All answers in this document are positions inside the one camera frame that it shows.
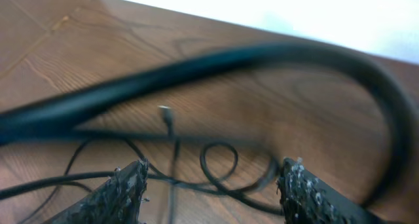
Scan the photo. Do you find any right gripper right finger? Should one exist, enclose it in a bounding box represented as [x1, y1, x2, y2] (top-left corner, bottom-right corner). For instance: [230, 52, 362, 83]
[278, 157, 403, 224]

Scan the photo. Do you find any black cable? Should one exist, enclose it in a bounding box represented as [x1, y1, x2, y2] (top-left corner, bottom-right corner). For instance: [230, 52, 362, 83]
[0, 105, 285, 224]
[0, 42, 419, 208]

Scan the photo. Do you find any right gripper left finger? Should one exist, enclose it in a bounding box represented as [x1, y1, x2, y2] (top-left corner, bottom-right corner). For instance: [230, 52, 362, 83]
[46, 160, 149, 224]

